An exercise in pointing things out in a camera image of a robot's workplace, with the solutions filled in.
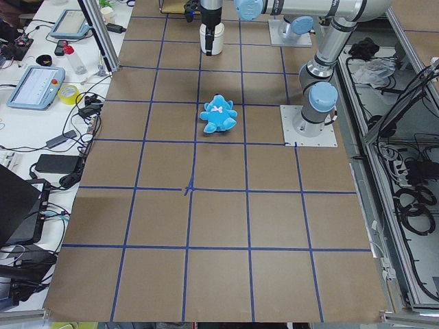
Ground clear bottle red cap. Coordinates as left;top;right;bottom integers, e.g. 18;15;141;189
63;42;87;75

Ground blue teach pendant far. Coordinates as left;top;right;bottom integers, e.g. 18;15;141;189
49;9;90;39

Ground blue teach pendant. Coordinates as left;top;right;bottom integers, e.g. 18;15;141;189
6;66;65;110
49;9;90;39

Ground white trash can with lid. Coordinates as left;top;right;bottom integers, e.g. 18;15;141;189
200;23;225;56

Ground black power adapter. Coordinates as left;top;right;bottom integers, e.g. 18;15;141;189
106;23;126;34

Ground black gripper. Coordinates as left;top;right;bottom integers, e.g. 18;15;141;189
200;0;222;56

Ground blue plush teddy bear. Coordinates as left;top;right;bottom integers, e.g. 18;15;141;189
200;94;237;134

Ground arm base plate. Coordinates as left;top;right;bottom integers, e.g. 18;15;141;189
280;105;337;147
268;20;312;47

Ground black laptop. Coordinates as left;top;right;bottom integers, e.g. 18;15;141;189
1;167;49;247

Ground yellow tape roll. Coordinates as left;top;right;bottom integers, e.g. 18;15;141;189
58;84;80;105

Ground aluminium frame post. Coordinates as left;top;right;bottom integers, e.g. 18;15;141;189
78;0;120;73

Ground white paper cup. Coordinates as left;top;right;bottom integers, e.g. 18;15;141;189
100;6;116;24

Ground blue teach pendant near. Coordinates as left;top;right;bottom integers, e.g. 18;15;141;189
6;66;65;110

